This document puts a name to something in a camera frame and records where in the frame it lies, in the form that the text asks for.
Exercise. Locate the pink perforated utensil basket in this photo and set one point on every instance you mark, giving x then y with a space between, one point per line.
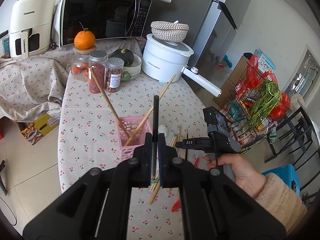
130 124

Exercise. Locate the jar with white label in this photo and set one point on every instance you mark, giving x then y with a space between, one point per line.
113 74

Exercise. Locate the red plastic bag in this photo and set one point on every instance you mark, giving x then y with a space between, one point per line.
252 78

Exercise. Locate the dark green squash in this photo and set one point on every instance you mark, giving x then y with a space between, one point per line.
126 55

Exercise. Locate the yellow snack box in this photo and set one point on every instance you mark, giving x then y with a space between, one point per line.
36 130

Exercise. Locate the black wire rack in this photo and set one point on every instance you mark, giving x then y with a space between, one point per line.
237 113

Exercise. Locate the green vegetables bunch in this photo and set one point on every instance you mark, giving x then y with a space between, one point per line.
270 97

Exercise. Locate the black metal chair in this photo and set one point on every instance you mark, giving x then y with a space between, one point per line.
297 142

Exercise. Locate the white plastic spoon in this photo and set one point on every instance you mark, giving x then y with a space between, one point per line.
163 129

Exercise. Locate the white stacked bowls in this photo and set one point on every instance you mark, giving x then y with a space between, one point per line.
130 73

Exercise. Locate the black chopstick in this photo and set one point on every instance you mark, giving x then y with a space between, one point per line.
154 136

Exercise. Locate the cardboard box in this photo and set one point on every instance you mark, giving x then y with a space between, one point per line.
232 80

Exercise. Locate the person's right hand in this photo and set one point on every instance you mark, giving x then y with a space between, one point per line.
246 177

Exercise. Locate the blue plastic stool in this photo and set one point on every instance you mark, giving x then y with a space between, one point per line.
288 174

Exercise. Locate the woven rope basket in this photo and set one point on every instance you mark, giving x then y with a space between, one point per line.
169 31

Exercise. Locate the white air fryer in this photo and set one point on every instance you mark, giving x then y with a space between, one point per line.
30 27

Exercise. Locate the cherry print tablecloth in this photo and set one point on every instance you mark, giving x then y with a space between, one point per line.
86 136

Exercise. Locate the beige fleece sleeve forearm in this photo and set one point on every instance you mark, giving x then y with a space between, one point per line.
281 202

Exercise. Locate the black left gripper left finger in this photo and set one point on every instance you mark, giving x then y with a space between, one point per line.
132 173

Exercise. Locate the disposable chopsticks pair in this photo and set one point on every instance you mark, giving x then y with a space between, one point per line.
155 187

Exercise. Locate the white electric cooking pot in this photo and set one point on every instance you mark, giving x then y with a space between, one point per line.
166 61

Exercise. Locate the black microwave oven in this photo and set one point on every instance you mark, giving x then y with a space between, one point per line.
104 18

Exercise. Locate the jar of red goji berries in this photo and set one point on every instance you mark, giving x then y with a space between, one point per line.
96 70

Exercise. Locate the glass jar with wooden lid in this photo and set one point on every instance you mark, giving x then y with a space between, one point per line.
79 65

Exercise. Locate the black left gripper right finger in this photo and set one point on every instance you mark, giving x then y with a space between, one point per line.
177 172

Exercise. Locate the wooden chopstick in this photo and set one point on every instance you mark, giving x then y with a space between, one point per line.
108 102
184 144
143 121

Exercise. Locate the orange tangerine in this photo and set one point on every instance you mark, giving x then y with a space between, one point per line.
84 39

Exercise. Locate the silver refrigerator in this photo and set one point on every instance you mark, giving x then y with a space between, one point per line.
216 34

